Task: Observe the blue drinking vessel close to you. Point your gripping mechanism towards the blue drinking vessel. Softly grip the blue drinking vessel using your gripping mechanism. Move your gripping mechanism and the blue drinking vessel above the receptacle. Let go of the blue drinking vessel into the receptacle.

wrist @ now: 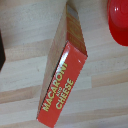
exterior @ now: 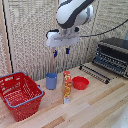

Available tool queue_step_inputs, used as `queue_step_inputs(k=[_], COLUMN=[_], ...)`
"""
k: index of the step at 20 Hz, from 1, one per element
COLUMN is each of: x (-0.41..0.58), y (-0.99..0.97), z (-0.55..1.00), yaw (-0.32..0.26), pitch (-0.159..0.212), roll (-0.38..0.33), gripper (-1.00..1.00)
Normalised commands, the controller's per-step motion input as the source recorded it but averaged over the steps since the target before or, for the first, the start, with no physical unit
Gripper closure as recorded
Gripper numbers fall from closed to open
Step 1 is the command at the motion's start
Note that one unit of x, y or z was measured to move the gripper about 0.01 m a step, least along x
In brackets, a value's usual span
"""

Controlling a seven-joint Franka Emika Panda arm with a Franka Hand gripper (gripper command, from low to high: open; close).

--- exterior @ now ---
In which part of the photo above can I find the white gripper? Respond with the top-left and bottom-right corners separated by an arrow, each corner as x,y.
45,29 -> 81,58

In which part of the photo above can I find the blue plastic cup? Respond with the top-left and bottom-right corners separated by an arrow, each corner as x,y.
45,72 -> 58,91

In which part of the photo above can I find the red yellow food box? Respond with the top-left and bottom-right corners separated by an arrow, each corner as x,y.
62,70 -> 73,105

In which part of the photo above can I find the red plastic bowl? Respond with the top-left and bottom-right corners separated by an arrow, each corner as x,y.
72,76 -> 90,91

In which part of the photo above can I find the black toaster oven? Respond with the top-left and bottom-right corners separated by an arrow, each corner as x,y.
92,37 -> 128,80

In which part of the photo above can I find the red plastic shopping basket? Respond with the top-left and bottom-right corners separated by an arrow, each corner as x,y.
0,71 -> 46,123

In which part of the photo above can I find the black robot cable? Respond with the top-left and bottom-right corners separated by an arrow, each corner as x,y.
79,18 -> 128,38

